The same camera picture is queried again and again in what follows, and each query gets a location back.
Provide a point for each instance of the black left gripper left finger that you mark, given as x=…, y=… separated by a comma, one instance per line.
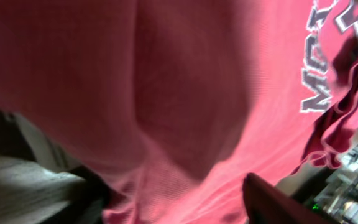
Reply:
x=87, y=206

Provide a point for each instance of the red orange t-shirt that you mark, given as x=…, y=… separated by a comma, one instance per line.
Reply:
x=173, y=102

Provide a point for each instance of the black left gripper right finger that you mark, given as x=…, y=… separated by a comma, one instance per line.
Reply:
x=266, y=204

